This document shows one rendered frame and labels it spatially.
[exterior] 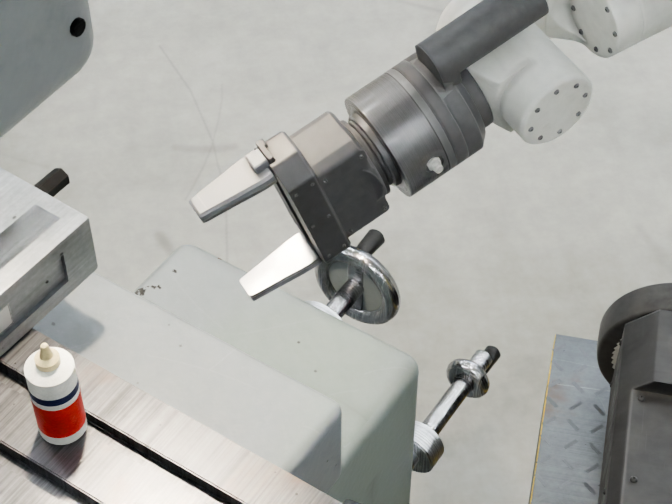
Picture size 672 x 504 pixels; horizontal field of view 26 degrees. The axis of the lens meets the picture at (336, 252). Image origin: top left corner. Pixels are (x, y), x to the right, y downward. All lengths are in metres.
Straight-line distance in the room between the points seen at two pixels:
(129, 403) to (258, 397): 0.15
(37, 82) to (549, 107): 0.39
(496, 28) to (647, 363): 0.71
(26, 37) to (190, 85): 2.06
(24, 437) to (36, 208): 0.21
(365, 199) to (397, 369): 0.46
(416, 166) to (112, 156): 1.75
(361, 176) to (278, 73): 1.86
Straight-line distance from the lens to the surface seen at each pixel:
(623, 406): 1.67
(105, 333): 1.41
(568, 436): 1.86
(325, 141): 1.05
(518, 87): 1.07
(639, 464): 1.62
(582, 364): 1.93
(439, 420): 1.74
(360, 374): 1.51
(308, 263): 1.11
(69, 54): 0.89
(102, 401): 1.26
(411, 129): 1.05
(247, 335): 1.55
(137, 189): 2.70
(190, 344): 1.39
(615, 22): 1.12
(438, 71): 1.04
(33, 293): 1.30
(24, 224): 1.31
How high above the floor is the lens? 1.91
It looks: 48 degrees down
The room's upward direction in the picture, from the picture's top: straight up
